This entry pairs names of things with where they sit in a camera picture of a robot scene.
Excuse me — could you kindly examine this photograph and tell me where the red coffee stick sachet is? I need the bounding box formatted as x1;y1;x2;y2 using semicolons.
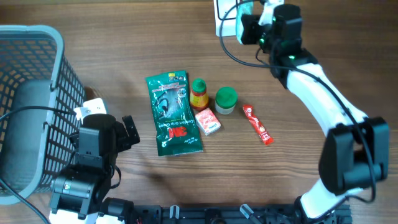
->
243;105;274;145

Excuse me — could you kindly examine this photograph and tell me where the mint wet wipes pack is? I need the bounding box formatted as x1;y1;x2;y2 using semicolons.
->
236;1;254;45

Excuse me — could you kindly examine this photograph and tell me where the black left camera cable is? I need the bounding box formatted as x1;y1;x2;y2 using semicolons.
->
0;105;77;224

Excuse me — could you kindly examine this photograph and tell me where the green lid glass jar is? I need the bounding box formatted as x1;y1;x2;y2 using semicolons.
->
215;86;238;114

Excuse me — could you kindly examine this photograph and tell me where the green 3M gloves packet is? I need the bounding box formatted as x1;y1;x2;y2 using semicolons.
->
146;70;203;156

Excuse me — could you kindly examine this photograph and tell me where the black camera cable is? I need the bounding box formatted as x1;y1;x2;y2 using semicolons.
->
0;105;77;224
218;0;377;205

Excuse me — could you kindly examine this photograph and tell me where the black right camera cable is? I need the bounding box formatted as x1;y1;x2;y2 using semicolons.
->
218;0;377;205

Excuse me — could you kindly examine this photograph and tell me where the small red tissue box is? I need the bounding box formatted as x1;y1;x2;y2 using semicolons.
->
195;108;221;136

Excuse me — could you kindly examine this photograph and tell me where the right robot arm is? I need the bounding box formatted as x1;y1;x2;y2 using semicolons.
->
236;1;389;223

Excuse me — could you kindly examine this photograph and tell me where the grey plastic mesh basket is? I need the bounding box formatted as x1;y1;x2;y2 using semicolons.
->
1;25;85;198

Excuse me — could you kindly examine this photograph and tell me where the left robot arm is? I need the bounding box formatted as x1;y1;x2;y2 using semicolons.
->
49;114;140;223

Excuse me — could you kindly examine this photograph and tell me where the yellow red sauce bottle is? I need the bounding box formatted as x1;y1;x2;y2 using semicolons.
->
190;78;209;111

